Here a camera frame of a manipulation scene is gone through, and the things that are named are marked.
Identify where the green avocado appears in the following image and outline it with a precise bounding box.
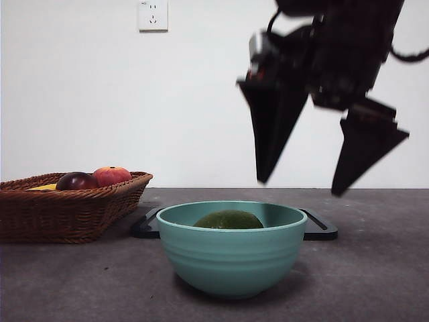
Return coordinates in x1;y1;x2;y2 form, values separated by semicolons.
193;210;264;229

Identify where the teal ribbed bowl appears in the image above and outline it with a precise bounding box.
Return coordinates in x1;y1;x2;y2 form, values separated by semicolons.
156;200;308;300

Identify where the black rectangular tray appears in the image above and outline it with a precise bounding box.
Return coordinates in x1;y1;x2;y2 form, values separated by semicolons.
129;207;339;242

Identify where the red orange peach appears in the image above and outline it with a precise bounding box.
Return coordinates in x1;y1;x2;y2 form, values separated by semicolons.
93;166;133;188

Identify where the dark purple plum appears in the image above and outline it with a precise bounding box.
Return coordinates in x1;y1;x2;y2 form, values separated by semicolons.
56;171;100;191

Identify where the brown wicker basket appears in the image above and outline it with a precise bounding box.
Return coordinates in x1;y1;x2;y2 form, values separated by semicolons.
0;171;154;244

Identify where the yellow fruit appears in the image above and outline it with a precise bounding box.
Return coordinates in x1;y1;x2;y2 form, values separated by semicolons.
26;183;58;192

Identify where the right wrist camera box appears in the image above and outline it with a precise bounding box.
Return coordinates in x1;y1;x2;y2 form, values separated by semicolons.
247;30;286;83

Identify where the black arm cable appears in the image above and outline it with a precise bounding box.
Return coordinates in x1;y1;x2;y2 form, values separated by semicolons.
388;46;429;63
267;9;286;34

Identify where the white wall socket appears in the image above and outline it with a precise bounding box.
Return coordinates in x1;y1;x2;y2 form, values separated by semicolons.
139;0;169;33

